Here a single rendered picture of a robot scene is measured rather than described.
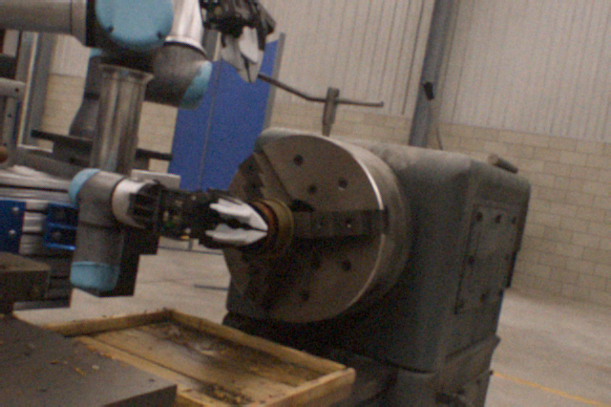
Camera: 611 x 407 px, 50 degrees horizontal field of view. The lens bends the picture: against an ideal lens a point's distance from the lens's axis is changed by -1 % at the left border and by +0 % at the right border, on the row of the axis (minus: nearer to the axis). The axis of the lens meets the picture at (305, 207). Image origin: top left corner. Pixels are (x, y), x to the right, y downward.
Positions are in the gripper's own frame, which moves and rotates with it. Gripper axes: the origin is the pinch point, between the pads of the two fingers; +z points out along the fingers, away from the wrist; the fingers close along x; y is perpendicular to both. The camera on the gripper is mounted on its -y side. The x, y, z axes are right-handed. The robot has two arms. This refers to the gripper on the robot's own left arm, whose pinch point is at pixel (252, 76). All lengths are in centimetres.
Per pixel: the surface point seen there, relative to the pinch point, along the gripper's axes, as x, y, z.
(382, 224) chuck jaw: 17.3, -1.2, 30.5
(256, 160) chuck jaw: 0.0, 3.8, 15.7
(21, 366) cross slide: 6, 57, 42
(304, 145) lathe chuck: 7.1, -0.2, 14.7
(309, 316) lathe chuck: 1.9, -0.2, 42.3
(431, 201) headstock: 21.1, -15.7, 27.1
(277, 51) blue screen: -207, -398, -191
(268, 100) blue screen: -226, -398, -150
